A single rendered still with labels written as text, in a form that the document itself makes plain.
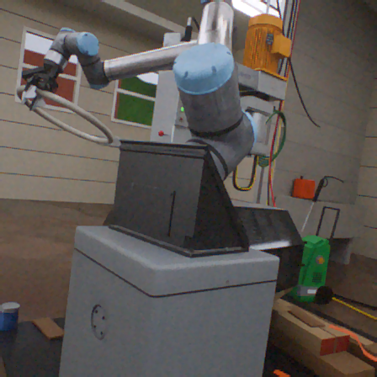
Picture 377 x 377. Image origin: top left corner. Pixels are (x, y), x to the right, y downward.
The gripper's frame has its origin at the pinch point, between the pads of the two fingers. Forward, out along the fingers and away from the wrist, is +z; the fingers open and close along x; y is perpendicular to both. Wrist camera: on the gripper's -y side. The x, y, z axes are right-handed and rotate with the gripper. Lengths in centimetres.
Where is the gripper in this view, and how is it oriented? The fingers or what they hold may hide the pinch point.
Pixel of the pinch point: (26, 104)
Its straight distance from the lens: 172.5
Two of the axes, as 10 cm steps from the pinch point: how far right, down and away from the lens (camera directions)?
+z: -4.0, 9.0, -1.8
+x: 2.5, 3.0, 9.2
